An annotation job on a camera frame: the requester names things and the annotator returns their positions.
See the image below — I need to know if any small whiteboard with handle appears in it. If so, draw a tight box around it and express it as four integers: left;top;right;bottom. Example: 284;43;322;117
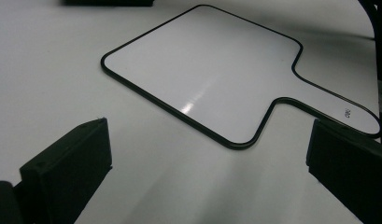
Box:
100;4;382;151

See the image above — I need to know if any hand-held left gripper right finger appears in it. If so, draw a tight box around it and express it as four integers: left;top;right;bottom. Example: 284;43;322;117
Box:
305;119;382;224

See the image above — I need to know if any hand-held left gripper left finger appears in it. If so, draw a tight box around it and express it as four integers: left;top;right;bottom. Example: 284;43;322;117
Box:
20;117;113;224

